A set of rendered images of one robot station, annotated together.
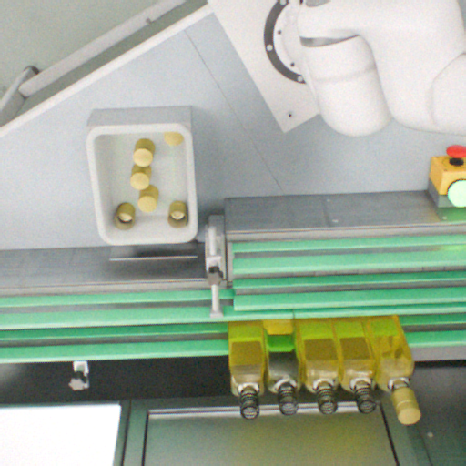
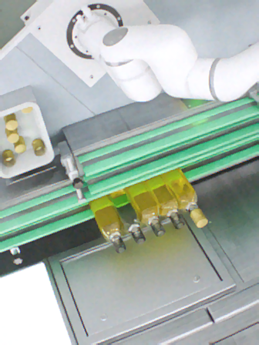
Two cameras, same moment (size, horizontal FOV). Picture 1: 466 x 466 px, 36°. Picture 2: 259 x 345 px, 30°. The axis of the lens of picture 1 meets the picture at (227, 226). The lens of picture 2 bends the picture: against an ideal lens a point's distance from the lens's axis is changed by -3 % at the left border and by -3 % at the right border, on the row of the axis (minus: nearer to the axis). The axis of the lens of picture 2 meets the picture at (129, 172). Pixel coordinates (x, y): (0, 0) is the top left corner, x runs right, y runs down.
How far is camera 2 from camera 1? 0.30 m
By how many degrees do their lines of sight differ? 17
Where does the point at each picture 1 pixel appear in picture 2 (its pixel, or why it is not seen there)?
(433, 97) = (189, 85)
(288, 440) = (141, 251)
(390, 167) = not seen: hidden behind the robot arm
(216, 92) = (42, 73)
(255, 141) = (71, 92)
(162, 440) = (74, 274)
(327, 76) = (125, 78)
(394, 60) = (164, 72)
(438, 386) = (206, 192)
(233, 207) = (69, 132)
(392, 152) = not seen: hidden behind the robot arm
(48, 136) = not seen: outside the picture
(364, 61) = (143, 67)
